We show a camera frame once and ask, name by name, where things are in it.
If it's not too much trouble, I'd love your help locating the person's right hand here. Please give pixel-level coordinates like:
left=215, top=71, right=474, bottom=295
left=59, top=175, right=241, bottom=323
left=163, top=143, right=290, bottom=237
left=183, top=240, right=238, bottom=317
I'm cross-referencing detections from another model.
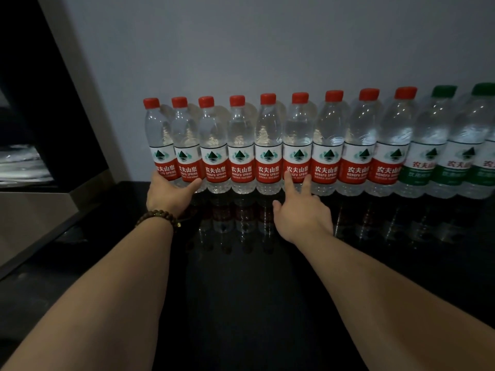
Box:
left=272, top=170, right=334, bottom=246

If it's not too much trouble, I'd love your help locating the person's left hand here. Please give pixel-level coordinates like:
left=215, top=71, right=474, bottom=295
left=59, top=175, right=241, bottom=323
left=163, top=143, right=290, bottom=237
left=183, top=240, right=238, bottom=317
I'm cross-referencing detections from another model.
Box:
left=146, top=171, right=203, bottom=220

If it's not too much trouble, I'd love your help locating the clear red-capped water bottle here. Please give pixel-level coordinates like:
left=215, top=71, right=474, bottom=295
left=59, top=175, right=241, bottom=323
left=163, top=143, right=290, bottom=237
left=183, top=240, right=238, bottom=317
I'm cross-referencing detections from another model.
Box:
left=170, top=96, right=204, bottom=194
left=143, top=97, right=177, bottom=187

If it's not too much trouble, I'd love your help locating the person's left forearm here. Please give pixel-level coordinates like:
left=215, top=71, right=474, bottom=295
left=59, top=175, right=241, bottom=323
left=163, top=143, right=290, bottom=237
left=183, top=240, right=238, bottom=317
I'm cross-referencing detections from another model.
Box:
left=0, top=220, right=182, bottom=371

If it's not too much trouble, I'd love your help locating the person's right forearm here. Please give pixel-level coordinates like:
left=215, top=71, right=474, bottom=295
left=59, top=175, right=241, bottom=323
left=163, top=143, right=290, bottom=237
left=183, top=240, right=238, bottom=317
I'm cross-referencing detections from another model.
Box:
left=288, top=231, right=495, bottom=371

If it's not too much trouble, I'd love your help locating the row of red-capped bottles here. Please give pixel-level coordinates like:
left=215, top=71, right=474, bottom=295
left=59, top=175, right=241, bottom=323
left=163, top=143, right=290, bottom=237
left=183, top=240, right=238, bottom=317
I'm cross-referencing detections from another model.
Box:
left=197, top=87, right=420, bottom=198

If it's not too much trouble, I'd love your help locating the green-capped water bottle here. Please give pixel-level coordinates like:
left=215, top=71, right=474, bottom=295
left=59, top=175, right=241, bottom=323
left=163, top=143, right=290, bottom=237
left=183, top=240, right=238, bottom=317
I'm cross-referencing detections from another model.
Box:
left=458, top=129, right=495, bottom=200
left=425, top=82, right=495, bottom=200
left=394, top=85, right=459, bottom=199

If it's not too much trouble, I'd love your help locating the grey metal ledge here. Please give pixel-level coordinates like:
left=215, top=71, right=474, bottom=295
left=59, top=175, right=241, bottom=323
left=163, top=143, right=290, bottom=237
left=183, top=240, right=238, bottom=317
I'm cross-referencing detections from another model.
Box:
left=0, top=190, right=102, bottom=269

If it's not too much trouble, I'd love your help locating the black glass panel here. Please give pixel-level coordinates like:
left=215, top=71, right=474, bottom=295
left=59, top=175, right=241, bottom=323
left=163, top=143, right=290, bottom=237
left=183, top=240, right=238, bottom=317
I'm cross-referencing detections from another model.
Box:
left=0, top=0, right=113, bottom=190

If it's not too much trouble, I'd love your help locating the dark wooden bead bracelet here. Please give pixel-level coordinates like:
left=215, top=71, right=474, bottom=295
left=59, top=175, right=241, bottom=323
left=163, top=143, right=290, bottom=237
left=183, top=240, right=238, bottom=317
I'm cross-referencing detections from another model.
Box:
left=135, top=209, right=182, bottom=231

